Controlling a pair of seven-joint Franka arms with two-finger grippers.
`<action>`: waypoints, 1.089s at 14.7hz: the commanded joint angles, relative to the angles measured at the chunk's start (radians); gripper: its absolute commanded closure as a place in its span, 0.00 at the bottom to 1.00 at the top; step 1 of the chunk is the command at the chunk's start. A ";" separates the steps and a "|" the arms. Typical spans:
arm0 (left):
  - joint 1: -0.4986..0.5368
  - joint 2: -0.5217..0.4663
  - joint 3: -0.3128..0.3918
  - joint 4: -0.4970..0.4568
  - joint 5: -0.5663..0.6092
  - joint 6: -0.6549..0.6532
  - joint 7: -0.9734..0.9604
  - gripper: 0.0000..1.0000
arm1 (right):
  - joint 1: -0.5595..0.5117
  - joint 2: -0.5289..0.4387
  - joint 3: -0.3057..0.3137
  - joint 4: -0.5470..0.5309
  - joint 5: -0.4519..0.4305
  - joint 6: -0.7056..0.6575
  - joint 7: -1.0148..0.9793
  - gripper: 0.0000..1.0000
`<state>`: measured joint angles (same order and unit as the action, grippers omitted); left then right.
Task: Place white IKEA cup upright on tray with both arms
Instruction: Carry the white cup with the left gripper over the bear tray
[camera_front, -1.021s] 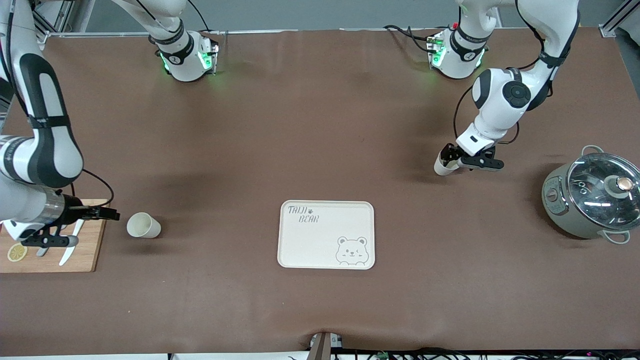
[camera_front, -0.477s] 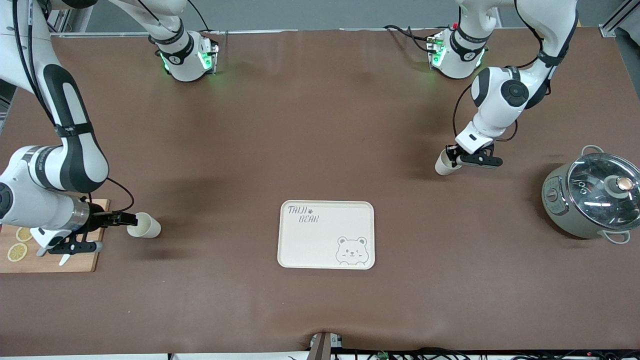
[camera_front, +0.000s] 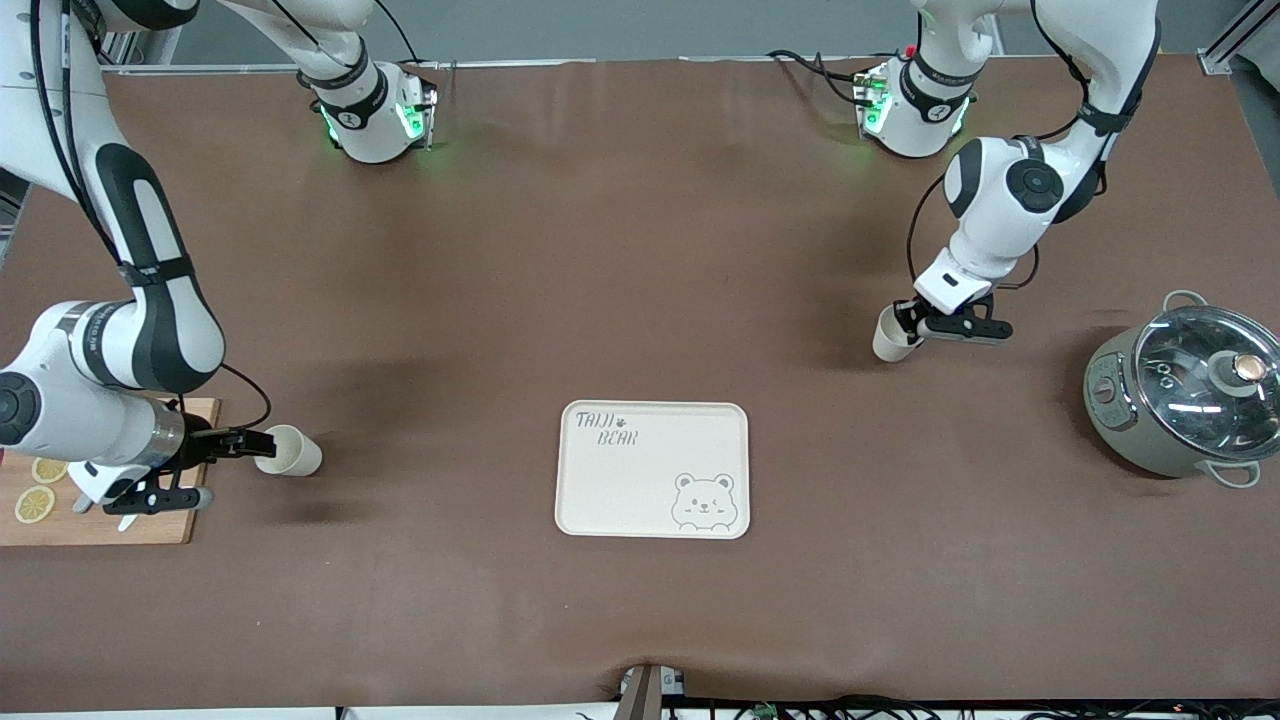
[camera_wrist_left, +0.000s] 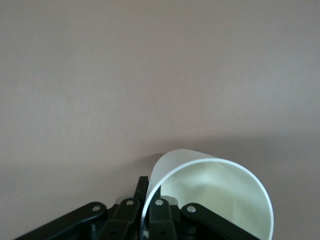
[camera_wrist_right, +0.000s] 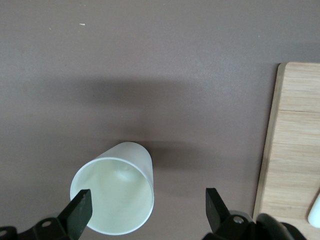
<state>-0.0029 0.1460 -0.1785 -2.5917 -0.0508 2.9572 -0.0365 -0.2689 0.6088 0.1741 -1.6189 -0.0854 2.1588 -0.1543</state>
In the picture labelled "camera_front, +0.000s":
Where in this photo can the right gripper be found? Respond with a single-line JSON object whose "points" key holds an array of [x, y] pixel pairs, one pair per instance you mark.
{"points": [[199, 446]]}

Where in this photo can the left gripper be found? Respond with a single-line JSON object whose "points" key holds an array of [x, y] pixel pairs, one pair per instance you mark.
{"points": [[908, 314]]}

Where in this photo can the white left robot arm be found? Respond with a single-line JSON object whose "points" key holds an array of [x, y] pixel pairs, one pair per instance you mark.
{"points": [[1000, 210]]}

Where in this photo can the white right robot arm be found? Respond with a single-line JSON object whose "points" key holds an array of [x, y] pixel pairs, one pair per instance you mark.
{"points": [[150, 320]]}

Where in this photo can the cream tray with bear print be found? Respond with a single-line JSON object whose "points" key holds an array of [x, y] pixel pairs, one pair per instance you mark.
{"points": [[640, 480]]}

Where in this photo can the white plastic knife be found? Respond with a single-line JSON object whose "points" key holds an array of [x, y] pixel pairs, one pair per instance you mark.
{"points": [[127, 522]]}

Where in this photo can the wooden cutting board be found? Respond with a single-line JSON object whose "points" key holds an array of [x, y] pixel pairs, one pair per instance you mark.
{"points": [[120, 530]]}

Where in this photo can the grey plastic knife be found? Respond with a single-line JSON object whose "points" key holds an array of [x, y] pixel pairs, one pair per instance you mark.
{"points": [[84, 502]]}

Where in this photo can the yellow lemon slice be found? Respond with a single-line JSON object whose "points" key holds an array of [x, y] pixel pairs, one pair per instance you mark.
{"points": [[48, 471], [34, 505]]}

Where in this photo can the glass pot lid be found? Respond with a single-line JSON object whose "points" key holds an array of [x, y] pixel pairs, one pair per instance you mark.
{"points": [[1190, 390]]}

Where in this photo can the silver table edge rail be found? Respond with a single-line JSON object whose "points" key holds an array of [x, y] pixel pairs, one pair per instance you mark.
{"points": [[600, 63]]}

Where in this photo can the aluminium frame profile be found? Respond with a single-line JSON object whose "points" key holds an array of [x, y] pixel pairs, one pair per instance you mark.
{"points": [[140, 45], [1235, 35]]}

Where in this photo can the metal bracket at table edge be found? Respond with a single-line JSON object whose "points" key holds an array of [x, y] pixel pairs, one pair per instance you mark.
{"points": [[640, 695]]}

